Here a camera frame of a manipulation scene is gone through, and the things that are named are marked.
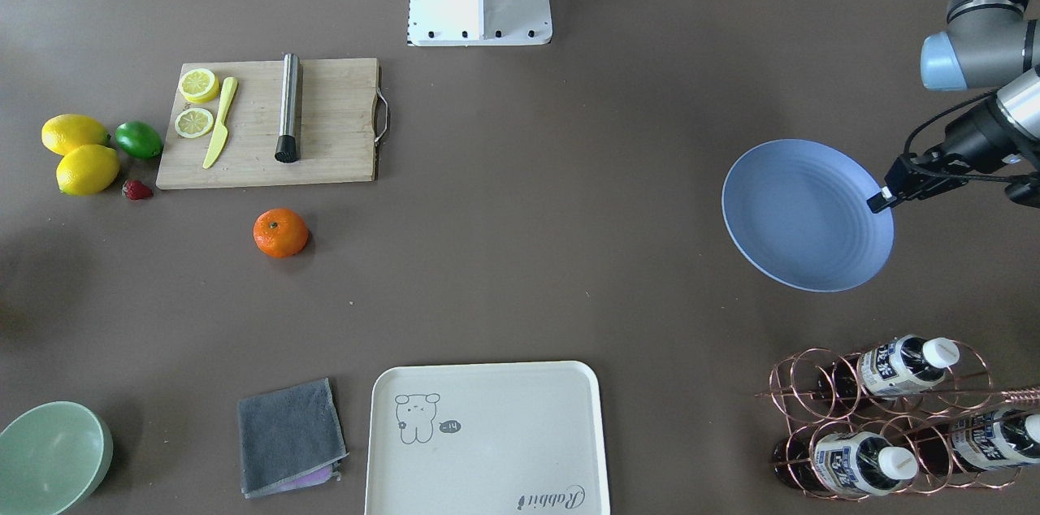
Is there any grey folded cloth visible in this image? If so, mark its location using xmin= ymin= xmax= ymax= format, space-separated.
xmin=236 ymin=378 xmax=349 ymax=499

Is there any lemon slice lower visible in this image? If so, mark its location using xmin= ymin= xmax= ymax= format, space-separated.
xmin=172 ymin=107 xmax=215 ymax=140

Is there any lemon slice upper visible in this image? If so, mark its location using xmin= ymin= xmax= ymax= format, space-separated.
xmin=178 ymin=67 xmax=222 ymax=104

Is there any tea bottle middle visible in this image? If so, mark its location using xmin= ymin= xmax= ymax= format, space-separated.
xmin=909 ymin=408 xmax=1039 ymax=475

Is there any whole lemon back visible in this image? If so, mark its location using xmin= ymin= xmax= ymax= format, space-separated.
xmin=41 ymin=113 xmax=111 ymax=156

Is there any blue round plate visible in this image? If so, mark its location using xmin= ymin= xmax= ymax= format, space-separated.
xmin=721 ymin=140 xmax=895 ymax=293

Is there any tea bottle rear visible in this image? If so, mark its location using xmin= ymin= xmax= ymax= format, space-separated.
xmin=817 ymin=335 xmax=961 ymax=409

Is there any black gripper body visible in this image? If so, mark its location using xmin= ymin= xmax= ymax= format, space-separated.
xmin=884 ymin=145 xmax=973 ymax=204

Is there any yellow plastic knife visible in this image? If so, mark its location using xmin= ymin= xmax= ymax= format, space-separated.
xmin=203 ymin=76 xmax=239 ymax=168

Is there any green bowl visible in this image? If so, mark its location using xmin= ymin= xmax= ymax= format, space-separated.
xmin=1 ymin=400 xmax=114 ymax=514

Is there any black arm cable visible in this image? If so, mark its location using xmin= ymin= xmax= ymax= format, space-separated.
xmin=902 ymin=0 xmax=1040 ymax=183

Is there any wooden cutting board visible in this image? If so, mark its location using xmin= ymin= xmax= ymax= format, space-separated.
xmin=156 ymin=58 xmax=386 ymax=190

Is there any whole lemon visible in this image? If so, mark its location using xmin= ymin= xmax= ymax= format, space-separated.
xmin=55 ymin=145 xmax=120 ymax=196
xmin=41 ymin=113 xmax=111 ymax=156

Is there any whole lemon front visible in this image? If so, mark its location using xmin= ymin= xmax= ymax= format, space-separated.
xmin=55 ymin=145 xmax=120 ymax=196

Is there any red strawberry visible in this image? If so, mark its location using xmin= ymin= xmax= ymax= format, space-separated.
xmin=120 ymin=179 xmax=154 ymax=201

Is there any green lime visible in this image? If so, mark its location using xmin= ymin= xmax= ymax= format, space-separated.
xmin=114 ymin=120 xmax=163 ymax=160

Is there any copper wire bottle rack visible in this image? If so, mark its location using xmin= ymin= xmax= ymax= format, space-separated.
xmin=764 ymin=339 xmax=1038 ymax=501

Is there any orange fruit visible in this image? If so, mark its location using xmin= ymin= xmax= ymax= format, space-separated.
xmin=252 ymin=208 xmax=310 ymax=258

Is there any lemon slice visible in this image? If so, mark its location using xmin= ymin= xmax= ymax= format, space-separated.
xmin=178 ymin=67 xmax=222 ymax=104
xmin=172 ymin=107 xmax=215 ymax=140

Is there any steel cylinder black tip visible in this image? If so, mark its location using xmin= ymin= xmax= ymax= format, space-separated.
xmin=275 ymin=53 xmax=302 ymax=163

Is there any tea bottle front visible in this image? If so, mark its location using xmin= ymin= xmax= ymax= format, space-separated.
xmin=772 ymin=432 xmax=920 ymax=500

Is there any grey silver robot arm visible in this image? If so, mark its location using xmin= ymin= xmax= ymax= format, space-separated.
xmin=868 ymin=0 xmax=1039 ymax=213

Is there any cream rabbit tray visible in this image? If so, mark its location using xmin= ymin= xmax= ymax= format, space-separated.
xmin=364 ymin=361 xmax=612 ymax=514

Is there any tea bottle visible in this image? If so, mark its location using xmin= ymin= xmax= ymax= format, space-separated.
xmin=817 ymin=335 xmax=961 ymax=409
xmin=909 ymin=408 xmax=1039 ymax=475
xmin=772 ymin=432 xmax=920 ymax=500

